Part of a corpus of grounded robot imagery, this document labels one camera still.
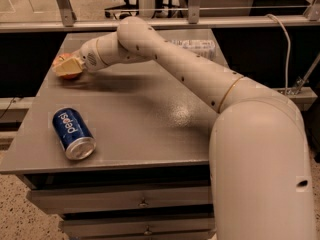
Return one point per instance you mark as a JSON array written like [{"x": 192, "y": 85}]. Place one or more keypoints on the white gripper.
[{"x": 88, "y": 55}]

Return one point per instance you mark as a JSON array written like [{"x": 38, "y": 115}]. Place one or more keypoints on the red apple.
[{"x": 66, "y": 66}]

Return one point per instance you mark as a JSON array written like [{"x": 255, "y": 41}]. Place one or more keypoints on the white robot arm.
[{"x": 258, "y": 151}]

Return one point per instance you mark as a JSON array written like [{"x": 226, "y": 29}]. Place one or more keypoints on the blue pepsi can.
[{"x": 74, "y": 135}]

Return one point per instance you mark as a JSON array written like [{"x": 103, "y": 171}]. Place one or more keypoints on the grey drawer cabinet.
[{"x": 149, "y": 130}]

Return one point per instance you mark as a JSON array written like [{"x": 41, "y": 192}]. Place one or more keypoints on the clear plastic water bottle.
[{"x": 204, "y": 48}]

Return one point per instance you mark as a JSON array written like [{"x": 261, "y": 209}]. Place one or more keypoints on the top drawer with knob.
[{"x": 98, "y": 199}]

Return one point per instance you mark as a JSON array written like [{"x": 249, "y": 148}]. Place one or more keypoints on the drawer with knob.
[
  {"x": 98, "y": 199},
  {"x": 149, "y": 226}
]

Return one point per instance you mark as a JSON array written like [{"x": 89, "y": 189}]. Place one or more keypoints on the lower drawer with knob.
[{"x": 149, "y": 226}]

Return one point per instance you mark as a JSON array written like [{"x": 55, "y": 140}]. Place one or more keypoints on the metal railing frame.
[{"x": 18, "y": 16}]

